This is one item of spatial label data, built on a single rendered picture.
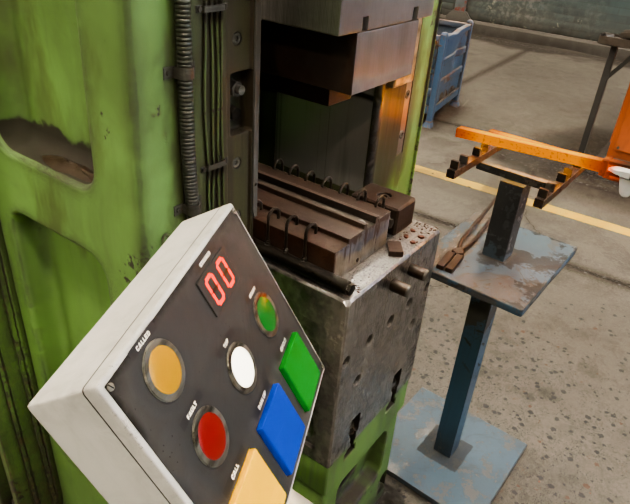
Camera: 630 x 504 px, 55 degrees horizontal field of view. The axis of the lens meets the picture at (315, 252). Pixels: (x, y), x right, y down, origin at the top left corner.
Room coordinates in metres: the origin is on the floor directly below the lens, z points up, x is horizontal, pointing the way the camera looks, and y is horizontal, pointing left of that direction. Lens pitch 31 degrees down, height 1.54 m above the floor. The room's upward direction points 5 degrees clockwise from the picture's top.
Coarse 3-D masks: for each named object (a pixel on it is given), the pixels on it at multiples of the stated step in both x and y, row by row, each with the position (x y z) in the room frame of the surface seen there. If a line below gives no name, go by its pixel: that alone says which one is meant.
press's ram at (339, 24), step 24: (264, 0) 0.97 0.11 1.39; (288, 0) 0.95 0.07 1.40; (312, 0) 0.92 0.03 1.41; (336, 0) 0.90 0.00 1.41; (360, 0) 0.94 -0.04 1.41; (384, 0) 0.99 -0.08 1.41; (408, 0) 1.06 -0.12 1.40; (432, 0) 1.14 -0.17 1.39; (288, 24) 0.95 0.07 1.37; (312, 24) 0.92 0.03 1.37; (336, 24) 0.90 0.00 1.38; (360, 24) 0.94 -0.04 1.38; (384, 24) 1.00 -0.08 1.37
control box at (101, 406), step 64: (192, 256) 0.54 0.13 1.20; (256, 256) 0.65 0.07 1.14; (128, 320) 0.44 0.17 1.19; (192, 320) 0.48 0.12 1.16; (256, 320) 0.57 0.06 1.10; (64, 384) 0.36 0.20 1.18; (128, 384) 0.36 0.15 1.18; (192, 384) 0.42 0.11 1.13; (256, 384) 0.50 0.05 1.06; (64, 448) 0.34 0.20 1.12; (128, 448) 0.33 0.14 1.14; (192, 448) 0.37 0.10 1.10; (256, 448) 0.44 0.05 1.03
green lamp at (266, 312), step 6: (258, 300) 0.60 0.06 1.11; (264, 300) 0.61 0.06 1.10; (258, 306) 0.59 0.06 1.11; (264, 306) 0.60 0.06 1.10; (270, 306) 0.61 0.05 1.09; (258, 312) 0.58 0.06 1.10; (264, 312) 0.59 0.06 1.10; (270, 312) 0.60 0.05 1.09; (264, 318) 0.58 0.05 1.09; (270, 318) 0.59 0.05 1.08; (264, 324) 0.58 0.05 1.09; (270, 324) 0.59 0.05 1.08; (270, 330) 0.58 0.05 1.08
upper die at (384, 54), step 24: (264, 24) 1.04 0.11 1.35; (408, 24) 1.07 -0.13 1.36; (264, 48) 1.04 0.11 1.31; (288, 48) 1.01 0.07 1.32; (312, 48) 0.98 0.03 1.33; (336, 48) 0.96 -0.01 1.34; (360, 48) 0.95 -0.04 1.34; (384, 48) 1.01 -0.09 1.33; (408, 48) 1.08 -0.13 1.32; (288, 72) 1.01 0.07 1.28; (312, 72) 0.98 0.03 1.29; (336, 72) 0.96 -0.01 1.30; (360, 72) 0.95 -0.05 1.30; (384, 72) 1.02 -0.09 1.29; (408, 72) 1.09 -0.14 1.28
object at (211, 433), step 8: (208, 416) 0.41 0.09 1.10; (216, 416) 0.42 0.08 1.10; (200, 424) 0.39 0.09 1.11; (208, 424) 0.40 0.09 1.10; (216, 424) 0.41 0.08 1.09; (200, 432) 0.39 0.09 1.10; (208, 432) 0.39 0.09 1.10; (216, 432) 0.40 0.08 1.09; (224, 432) 0.41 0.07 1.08; (200, 440) 0.38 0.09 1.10; (208, 440) 0.39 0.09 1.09; (216, 440) 0.40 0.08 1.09; (224, 440) 0.40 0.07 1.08; (208, 448) 0.38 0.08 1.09; (216, 448) 0.39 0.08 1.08; (224, 448) 0.40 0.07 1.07; (208, 456) 0.38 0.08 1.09; (216, 456) 0.38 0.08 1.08
